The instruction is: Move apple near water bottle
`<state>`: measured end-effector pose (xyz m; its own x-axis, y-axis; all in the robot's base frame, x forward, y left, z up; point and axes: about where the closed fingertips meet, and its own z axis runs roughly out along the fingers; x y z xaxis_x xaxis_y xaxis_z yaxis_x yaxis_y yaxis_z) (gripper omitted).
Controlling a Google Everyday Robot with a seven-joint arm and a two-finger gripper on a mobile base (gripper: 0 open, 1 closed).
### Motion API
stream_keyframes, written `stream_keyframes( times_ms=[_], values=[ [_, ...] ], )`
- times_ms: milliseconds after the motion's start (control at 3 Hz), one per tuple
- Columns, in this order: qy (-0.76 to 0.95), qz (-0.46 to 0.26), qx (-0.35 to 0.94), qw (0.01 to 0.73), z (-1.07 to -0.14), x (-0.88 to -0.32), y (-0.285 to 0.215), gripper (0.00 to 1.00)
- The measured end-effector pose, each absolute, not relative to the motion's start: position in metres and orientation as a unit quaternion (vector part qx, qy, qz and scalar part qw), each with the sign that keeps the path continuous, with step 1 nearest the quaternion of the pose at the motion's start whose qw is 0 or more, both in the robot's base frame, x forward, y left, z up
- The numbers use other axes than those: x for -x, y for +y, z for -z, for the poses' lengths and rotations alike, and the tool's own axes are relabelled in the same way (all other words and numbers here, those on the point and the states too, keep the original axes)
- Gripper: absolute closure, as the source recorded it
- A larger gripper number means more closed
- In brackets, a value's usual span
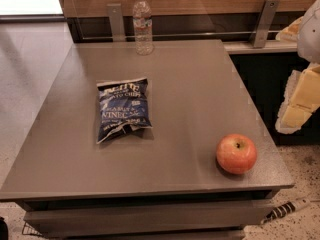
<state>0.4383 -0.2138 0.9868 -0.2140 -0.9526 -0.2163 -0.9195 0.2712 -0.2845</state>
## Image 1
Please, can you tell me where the metal bracket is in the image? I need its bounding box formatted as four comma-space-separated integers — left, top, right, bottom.
107, 3, 126, 42
250, 0, 280, 48

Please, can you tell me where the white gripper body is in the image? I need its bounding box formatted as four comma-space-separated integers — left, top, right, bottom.
297, 0, 320, 63

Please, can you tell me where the black white striped cable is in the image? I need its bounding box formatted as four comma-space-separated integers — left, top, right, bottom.
260, 197, 312, 225

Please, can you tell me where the red apple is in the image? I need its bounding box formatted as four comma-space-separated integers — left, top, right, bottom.
216, 134, 257, 175

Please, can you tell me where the grey cabinet drawer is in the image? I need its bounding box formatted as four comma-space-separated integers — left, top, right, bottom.
25, 200, 273, 238

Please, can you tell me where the clear plastic water bottle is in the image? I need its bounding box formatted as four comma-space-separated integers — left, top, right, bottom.
133, 0, 154, 55

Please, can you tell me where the right metal bracket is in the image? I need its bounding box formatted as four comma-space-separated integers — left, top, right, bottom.
250, 0, 280, 48

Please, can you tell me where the blue potato chip bag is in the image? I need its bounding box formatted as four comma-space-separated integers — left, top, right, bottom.
97, 78, 152, 144

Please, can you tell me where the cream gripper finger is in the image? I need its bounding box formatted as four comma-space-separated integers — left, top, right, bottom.
275, 63, 320, 134
275, 17, 302, 42

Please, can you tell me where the left metal bracket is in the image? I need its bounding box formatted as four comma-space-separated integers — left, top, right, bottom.
107, 3, 126, 42

